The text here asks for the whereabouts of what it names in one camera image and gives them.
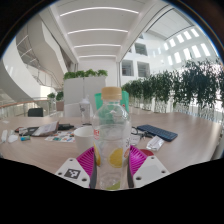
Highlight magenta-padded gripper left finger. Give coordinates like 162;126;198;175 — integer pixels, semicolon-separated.
54;146;98;189

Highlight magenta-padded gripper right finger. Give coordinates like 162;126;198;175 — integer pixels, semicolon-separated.
126;144;171;189

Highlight clear drink bottle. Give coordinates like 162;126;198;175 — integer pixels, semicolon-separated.
91;86;133;192

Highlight small clear plastic packet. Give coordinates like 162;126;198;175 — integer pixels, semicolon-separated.
145;135;165;152

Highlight colourful sticker sheet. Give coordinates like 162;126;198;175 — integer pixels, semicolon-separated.
44;130;76;144

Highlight black eyeglasses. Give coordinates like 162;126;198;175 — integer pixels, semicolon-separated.
130;126;149;140

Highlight black power adapter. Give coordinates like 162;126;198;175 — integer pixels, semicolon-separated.
58;123;75;131

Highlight open paper booklet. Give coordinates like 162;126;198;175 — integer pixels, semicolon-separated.
31;121;60;138

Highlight black phone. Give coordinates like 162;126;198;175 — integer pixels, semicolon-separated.
14;125;39;136

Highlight clear shaker bottle, white lid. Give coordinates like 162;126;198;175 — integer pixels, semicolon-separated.
78;96;92;126

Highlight small white case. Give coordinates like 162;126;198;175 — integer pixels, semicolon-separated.
0;129;19;144

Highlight black chair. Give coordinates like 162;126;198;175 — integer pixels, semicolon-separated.
27;107;44;118

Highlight small potted plants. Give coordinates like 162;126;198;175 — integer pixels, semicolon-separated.
46;91;65;113

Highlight green chair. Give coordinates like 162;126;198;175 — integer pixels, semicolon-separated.
94;90;130;114

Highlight white planter with green plants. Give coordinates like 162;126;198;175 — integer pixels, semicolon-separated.
63;69;109;118

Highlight row of potted trees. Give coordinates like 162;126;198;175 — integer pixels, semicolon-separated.
121;59;224;121

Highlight ceiling light strips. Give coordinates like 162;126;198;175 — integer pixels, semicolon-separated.
59;6;139;59

